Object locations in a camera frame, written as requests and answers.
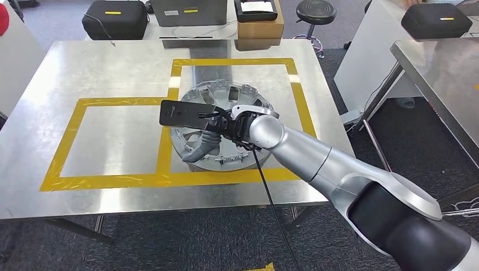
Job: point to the red object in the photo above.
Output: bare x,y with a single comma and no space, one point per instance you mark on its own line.
3,20

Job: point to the black round stool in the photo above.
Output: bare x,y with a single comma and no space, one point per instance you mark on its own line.
316,11

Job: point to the black carrying case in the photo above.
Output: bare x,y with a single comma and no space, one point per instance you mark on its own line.
116,24
436,22

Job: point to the grey plastic wheel hubcap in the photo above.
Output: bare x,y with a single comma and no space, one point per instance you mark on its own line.
239,157

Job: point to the brown cardboard box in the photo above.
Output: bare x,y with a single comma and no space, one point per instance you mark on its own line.
262,30

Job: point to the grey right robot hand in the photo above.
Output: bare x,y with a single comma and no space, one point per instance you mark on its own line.
200,153

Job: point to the grey slipper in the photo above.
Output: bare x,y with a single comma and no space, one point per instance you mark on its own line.
405,103

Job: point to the white desk panel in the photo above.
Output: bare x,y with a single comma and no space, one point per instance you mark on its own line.
366,56
18,71

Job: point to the yellow double-square tape outline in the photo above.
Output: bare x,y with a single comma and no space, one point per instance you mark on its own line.
112,181

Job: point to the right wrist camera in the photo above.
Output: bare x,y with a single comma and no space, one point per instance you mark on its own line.
183,114

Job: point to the steel workbench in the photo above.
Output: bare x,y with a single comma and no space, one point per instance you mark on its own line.
93,67
441,74

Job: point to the black tray with white sheet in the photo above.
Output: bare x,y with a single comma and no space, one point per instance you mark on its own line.
256,11

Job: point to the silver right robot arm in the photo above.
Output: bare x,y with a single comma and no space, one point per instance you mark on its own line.
336,168

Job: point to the grey equipment box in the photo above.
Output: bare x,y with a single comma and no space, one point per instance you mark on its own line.
191,16

